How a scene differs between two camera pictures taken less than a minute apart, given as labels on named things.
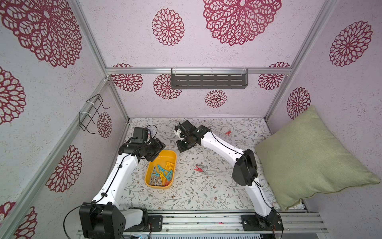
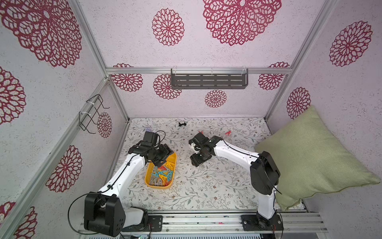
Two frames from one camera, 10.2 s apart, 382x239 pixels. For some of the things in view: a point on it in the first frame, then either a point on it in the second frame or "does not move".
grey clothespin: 155,180 does not move
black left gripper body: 152,149 → 160,155
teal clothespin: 168,177 does not move
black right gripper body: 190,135 → 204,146
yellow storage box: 160,172 does not move
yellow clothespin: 168,164 does not move
